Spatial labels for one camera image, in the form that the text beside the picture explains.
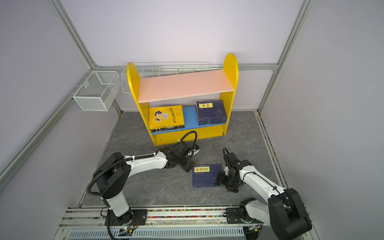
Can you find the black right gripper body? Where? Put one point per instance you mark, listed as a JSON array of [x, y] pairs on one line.
[[227, 180]]

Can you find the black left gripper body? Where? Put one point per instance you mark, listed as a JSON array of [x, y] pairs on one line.
[[186, 165]]

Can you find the navy book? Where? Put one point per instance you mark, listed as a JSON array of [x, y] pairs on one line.
[[205, 176], [212, 122], [211, 110]]

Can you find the yellow cartoon book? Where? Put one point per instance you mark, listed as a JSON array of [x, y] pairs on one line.
[[165, 117], [167, 129]]

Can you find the navy book bottom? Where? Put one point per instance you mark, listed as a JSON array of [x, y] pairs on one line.
[[211, 110]]

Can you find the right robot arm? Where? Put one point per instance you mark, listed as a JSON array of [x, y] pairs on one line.
[[283, 210]]

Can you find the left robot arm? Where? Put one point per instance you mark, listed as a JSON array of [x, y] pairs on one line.
[[109, 180]]

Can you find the yellow wooden bookshelf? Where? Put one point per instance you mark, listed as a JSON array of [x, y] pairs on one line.
[[173, 87]]

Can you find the white mesh basket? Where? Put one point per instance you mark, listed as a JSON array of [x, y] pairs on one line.
[[98, 91]]

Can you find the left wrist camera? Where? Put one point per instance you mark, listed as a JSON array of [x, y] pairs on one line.
[[196, 149]]

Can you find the white wire rack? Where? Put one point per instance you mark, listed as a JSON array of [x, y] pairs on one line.
[[167, 69]]

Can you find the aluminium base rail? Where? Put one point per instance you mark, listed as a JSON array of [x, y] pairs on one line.
[[164, 223]]

